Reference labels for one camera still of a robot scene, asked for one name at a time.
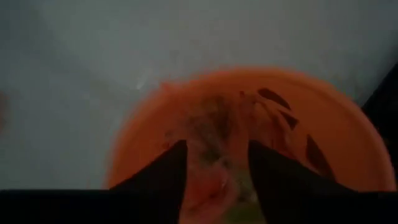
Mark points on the red candy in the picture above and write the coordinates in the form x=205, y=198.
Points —
x=214, y=186

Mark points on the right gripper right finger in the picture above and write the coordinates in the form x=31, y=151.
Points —
x=311, y=205

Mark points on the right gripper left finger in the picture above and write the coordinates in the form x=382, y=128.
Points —
x=124, y=208

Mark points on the orange pumpkin face bucket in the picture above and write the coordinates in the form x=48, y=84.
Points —
x=342, y=130

